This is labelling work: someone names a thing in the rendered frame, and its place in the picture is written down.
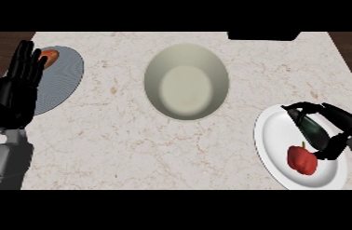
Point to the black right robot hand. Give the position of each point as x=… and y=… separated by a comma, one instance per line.
x=336, y=128

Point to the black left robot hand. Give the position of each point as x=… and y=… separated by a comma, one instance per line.
x=18, y=84

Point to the dark green eggplant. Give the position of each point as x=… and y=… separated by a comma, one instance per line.
x=314, y=129

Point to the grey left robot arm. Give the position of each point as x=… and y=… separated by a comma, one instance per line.
x=11, y=159

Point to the grey plate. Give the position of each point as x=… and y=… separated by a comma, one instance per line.
x=60, y=81

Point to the white plate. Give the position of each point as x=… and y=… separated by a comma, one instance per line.
x=276, y=137

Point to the beige bowl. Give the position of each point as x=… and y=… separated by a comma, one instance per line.
x=187, y=81

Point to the orange vegetable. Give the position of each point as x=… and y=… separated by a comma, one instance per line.
x=51, y=57

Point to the red bell pepper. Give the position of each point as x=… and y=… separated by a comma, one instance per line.
x=302, y=160

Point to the black appliance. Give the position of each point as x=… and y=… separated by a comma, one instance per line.
x=264, y=35

